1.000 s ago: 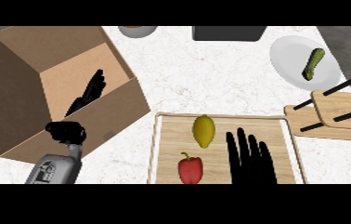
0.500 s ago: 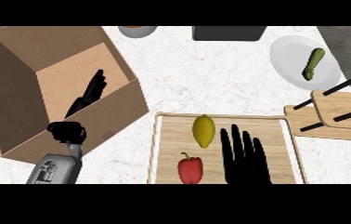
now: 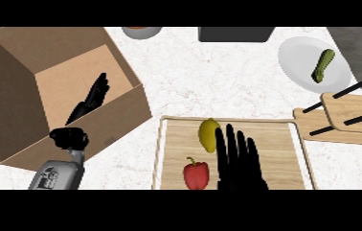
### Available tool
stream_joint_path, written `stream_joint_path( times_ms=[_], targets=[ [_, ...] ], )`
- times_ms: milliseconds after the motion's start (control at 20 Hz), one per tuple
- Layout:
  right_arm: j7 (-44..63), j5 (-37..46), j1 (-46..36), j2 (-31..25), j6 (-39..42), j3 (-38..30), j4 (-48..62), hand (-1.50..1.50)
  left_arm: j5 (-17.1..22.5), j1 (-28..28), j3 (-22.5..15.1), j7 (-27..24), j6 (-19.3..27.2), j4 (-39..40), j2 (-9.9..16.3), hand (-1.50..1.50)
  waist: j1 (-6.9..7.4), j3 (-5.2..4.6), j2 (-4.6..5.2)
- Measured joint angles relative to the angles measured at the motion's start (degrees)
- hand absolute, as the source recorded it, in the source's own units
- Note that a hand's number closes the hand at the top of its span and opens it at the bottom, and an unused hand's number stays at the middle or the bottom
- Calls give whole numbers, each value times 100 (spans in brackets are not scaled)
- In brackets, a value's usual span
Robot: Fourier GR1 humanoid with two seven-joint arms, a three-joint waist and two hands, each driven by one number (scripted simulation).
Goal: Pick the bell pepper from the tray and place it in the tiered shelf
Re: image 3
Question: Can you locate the red bell pepper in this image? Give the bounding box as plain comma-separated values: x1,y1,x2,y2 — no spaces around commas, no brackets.
180,156,211,191

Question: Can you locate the wooden tiered shelf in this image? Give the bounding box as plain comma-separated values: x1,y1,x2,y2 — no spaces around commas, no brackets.
290,81,362,146

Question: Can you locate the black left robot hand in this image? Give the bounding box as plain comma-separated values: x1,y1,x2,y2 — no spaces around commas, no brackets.
48,72,112,151

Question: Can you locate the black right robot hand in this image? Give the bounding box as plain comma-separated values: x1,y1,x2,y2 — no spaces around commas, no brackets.
214,123,270,191

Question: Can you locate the open brown box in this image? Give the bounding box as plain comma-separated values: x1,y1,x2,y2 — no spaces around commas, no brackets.
0,27,153,173

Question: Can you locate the pale wooden tray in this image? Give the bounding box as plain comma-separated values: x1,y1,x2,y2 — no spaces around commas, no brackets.
149,114,317,191

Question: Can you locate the grey bowl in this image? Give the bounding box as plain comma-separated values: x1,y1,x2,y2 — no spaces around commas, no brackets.
119,27,163,40

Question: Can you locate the white plate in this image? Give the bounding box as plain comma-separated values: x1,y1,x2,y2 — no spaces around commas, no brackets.
277,35,354,95

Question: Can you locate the dark grey appliance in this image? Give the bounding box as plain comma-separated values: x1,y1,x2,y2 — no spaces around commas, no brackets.
196,27,277,44

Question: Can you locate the green cucumber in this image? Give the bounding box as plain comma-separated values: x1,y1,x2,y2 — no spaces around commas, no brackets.
310,48,338,84

